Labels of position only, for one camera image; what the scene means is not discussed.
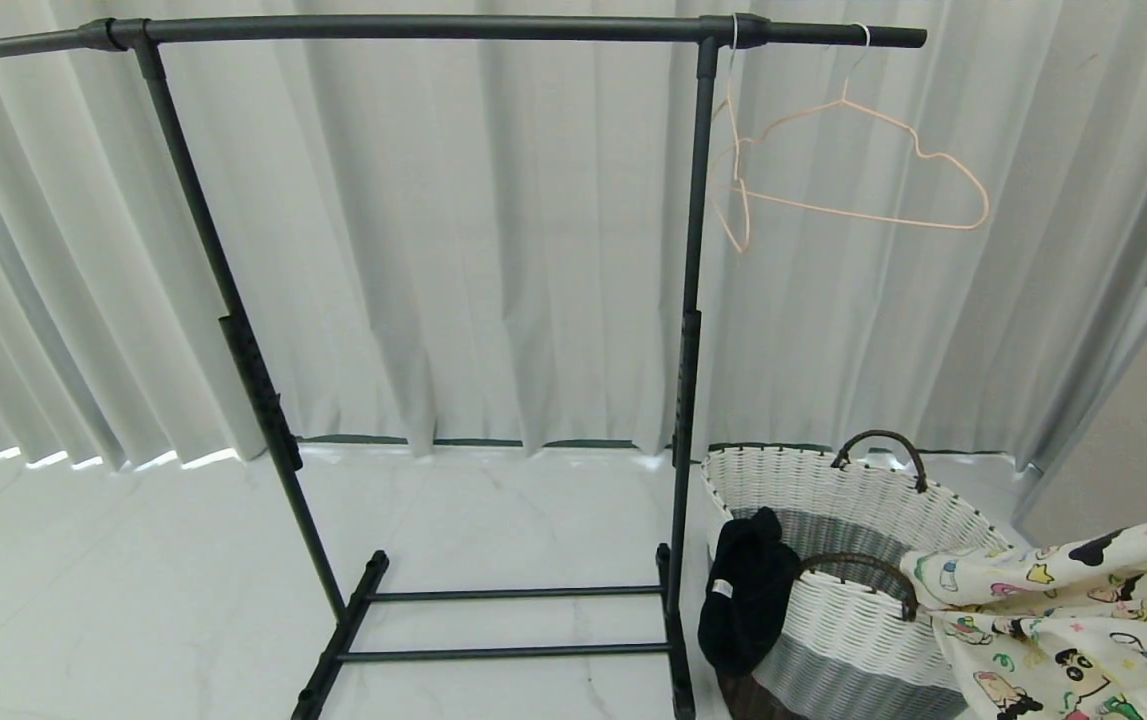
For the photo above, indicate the black clothes rack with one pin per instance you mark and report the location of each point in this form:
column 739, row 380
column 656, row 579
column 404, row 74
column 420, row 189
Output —
column 433, row 27

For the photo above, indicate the white laundry basket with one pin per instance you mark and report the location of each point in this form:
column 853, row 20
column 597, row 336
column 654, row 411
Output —
column 853, row 620

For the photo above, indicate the white curtain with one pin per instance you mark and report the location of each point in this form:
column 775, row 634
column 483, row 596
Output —
column 493, row 230

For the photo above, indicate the cream printed garment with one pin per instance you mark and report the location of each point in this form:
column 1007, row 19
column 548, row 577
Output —
column 1083, row 620

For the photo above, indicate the pink clothes hanger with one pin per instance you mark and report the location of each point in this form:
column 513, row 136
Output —
column 741, row 215
column 863, row 215

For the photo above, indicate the black garment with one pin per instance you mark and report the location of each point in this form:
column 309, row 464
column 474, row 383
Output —
column 745, row 600

